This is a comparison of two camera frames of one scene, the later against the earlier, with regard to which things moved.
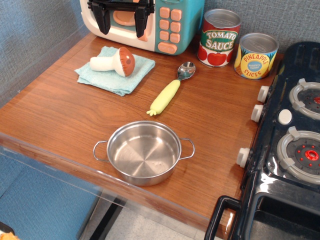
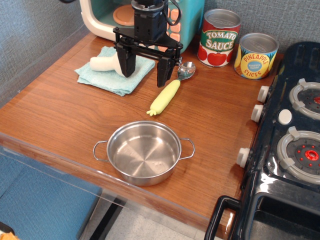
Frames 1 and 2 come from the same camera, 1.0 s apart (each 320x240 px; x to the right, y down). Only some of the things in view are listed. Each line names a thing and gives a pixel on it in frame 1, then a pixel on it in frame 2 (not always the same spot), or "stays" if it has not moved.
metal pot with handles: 144,153 stays
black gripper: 102,9 to 150,31
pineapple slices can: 256,55 stays
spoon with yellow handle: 185,70 stays
